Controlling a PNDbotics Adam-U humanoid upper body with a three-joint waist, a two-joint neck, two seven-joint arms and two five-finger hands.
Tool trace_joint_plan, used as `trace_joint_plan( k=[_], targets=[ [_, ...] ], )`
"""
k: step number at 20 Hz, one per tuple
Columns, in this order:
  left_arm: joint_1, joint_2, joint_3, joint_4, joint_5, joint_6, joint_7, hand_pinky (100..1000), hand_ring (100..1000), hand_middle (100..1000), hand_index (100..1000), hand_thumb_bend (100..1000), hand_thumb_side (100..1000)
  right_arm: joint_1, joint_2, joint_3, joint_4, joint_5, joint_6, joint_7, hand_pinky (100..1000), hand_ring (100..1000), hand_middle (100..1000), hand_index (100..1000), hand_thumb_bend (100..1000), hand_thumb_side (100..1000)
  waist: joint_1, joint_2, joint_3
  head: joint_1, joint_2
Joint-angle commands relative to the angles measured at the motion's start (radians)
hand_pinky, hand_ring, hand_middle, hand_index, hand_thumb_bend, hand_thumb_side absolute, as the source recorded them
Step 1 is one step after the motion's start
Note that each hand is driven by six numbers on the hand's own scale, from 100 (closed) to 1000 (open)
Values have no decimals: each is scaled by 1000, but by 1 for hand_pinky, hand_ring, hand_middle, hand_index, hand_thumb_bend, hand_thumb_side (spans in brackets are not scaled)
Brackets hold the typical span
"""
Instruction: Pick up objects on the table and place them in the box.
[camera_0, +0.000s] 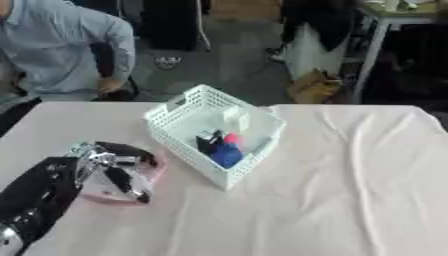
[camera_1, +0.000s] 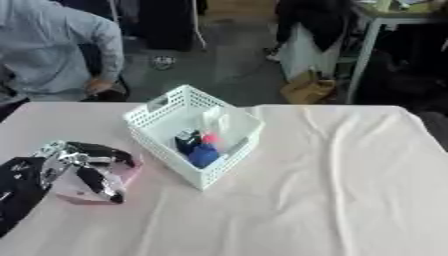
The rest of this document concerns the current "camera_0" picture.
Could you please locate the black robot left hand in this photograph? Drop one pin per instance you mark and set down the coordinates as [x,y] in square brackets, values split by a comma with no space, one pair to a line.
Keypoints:
[119,170]

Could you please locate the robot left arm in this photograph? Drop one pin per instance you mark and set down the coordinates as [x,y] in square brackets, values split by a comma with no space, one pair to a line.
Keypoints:
[35,196]

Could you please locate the black object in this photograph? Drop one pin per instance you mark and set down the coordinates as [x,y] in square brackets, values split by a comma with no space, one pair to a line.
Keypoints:
[207,142]

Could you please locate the white perforated plastic basket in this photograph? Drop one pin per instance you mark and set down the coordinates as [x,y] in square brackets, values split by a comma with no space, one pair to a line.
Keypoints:
[213,133]

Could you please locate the blue object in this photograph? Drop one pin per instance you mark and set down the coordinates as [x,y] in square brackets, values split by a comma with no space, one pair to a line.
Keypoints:
[226,155]

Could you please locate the pink red object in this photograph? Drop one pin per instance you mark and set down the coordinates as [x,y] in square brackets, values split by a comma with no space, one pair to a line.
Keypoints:
[233,138]

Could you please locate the person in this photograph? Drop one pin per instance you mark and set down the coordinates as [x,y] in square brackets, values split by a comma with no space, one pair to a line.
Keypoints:
[64,50]

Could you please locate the tan bag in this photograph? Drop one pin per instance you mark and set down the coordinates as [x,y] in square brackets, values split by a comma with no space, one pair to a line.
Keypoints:
[312,87]

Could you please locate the black and white garment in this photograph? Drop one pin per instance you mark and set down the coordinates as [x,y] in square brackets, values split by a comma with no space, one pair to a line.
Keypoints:
[318,36]

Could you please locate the white table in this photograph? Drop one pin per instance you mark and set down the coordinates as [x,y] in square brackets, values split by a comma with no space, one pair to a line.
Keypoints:
[391,30]

